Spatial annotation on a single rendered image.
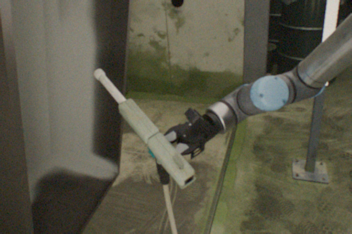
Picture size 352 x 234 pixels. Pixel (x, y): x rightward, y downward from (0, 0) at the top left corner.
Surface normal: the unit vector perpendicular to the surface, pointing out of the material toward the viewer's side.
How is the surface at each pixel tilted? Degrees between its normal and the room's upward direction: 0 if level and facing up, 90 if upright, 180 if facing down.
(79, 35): 90
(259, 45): 90
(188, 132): 24
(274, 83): 56
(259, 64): 90
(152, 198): 0
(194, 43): 90
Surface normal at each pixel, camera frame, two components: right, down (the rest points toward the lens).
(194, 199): -0.08, -0.91
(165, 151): -0.07, -0.68
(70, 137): -0.29, 0.41
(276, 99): 0.20, -0.21
